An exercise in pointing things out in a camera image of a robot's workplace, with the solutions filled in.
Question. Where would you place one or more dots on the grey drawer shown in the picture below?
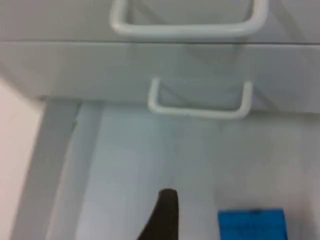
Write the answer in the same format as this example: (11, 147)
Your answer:
(120, 155)

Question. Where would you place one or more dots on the grey chest of drawers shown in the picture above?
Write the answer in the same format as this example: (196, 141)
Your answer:
(75, 67)

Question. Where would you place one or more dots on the blue block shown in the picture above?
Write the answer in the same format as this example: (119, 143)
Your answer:
(252, 225)

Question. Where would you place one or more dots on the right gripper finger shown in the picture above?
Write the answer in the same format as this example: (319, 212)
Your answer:
(165, 217)

